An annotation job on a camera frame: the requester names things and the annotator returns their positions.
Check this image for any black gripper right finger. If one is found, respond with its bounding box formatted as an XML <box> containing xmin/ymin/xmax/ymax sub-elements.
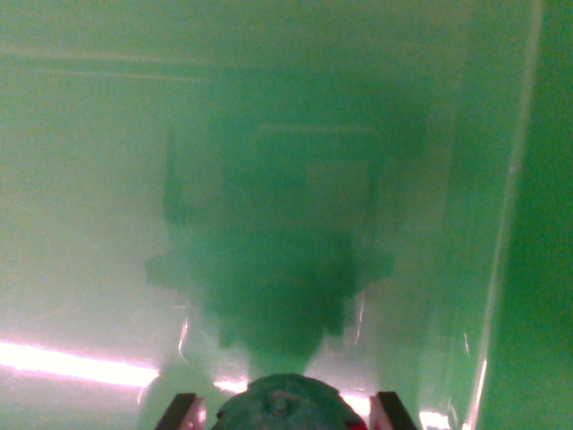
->
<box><xmin>367</xmin><ymin>391</ymin><xmax>420</xmax><ymax>430</ymax></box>

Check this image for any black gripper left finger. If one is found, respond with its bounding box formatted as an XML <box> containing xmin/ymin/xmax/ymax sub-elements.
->
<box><xmin>154</xmin><ymin>392</ymin><xmax>208</xmax><ymax>430</ymax></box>

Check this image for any green plastic bin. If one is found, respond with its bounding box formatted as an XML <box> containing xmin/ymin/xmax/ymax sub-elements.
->
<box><xmin>0</xmin><ymin>0</ymin><xmax>573</xmax><ymax>430</ymax></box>

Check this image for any red toy strawberry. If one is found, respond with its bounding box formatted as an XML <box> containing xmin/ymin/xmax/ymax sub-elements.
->
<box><xmin>216</xmin><ymin>372</ymin><xmax>364</xmax><ymax>430</ymax></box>

